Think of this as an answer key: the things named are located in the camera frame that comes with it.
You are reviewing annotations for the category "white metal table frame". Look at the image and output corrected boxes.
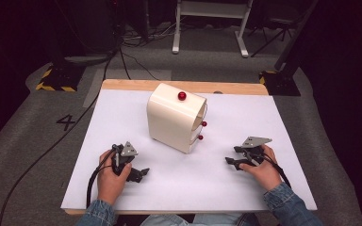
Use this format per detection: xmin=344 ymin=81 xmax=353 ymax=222
xmin=172 ymin=0 xmax=255 ymax=58

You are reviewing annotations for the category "striped black stand base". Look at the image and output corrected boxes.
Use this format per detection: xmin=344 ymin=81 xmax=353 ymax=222
xmin=258 ymin=70 xmax=302 ymax=97
xmin=35 ymin=63 xmax=85 ymax=93

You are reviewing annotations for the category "thin black floor cable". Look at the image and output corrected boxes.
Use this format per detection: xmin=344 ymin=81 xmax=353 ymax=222
xmin=119 ymin=46 xmax=160 ymax=81

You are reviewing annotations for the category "cream cabinet with red knobs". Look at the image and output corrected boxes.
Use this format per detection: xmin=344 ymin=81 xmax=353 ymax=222
xmin=146 ymin=82 xmax=209 ymax=155

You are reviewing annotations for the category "black slanted stand pole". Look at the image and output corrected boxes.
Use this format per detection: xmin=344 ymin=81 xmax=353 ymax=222
xmin=273 ymin=0 xmax=321 ymax=77

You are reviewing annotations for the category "person's right hand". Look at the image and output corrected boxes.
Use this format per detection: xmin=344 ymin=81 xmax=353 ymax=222
xmin=239 ymin=143 xmax=284 ymax=192

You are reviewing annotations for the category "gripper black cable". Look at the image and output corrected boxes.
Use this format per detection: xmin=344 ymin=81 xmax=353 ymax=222
xmin=263 ymin=153 xmax=292 ymax=189
xmin=86 ymin=147 xmax=118 ymax=209

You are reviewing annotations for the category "white table mat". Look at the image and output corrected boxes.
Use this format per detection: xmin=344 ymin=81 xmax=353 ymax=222
xmin=60 ymin=89 xmax=318 ymax=212

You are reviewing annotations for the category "person's left hand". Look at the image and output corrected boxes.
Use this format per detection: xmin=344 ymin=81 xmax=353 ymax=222
xmin=96 ymin=149 xmax=133 ymax=207

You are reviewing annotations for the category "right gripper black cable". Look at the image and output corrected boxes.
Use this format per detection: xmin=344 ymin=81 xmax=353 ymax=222
xmin=263 ymin=153 xmax=292 ymax=189

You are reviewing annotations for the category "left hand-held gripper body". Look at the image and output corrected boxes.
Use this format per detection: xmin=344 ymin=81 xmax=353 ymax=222
xmin=111 ymin=140 xmax=140 ymax=176

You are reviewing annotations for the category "black tripod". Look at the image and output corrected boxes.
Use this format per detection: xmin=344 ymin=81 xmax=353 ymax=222
xmin=250 ymin=17 xmax=297 ymax=58

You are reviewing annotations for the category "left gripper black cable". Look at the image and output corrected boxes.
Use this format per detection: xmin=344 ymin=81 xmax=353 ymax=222
xmin=86 ymin=147 xmax=118 ymax=209

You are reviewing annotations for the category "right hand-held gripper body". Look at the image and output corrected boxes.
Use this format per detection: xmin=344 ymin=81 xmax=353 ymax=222
xmin=233 ymin=136 xmax=273 ymax=167

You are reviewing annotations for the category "long black floor cable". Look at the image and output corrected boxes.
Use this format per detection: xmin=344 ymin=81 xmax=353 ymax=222
xmin=0 ymin=50 xmax=122 ymax=226

